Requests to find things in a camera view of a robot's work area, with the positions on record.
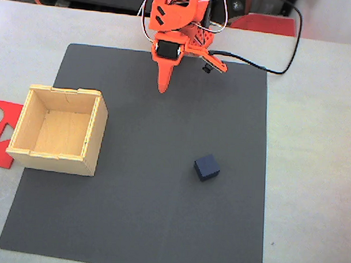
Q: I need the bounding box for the blue cube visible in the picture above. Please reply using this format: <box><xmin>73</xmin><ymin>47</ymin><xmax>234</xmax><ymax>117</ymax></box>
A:
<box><xmin>193</xmin><ymin>153</ymin><xmax>221</xmax><ymax>183</ymax></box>

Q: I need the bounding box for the open wooden box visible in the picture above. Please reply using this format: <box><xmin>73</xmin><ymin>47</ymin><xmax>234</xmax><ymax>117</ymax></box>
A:
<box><xmin>5</xmin><ymin>84</ymin><xmax>110</xmax><ymax>178</ymax></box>

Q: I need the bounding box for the plain red sheet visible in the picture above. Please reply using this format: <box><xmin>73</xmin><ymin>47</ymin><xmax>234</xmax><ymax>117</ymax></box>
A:
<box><xmin>229</xmin><ymin>12</ymin><xmax>297</xmax><ymax>37</ymax></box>

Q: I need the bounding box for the dark grey mat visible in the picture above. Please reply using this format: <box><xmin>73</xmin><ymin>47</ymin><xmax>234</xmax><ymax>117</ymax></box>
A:
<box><xmin>0</xmin><ymin>41</ymin><xmax>271</xmax><ymax>263</ymax></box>

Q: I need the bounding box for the red stencil sheet with cutouts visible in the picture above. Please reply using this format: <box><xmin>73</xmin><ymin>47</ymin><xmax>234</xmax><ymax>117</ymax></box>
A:
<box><xmin>0</xmin><ymin>99</ymin><xmax>25</xmax><ymax>171</ymax></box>

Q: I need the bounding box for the white cable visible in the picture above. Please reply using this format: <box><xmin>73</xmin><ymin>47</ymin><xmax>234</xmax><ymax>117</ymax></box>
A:
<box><xmin>136</xmin><ymin>0</ymin><xmax>158</xmax><ymax>43</ymax></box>
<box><xmin>196</xmin><ymin>0</ymin><xmax>229</xmax><ymax>35</ymax></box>

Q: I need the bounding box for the wrist camera on orange mount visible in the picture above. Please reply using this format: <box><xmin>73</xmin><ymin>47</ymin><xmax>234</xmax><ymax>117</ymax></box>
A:
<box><xmin>185</xmin><ymin>44</ymin><xmax>229</xmax><ymax>74</ymax></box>

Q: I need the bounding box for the black cable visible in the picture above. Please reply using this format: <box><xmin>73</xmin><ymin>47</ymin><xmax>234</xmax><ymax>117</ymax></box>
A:
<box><xmin>208</xmin><ymin>0</ymin><xmax>304</xmax><ymax>76</ymax></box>

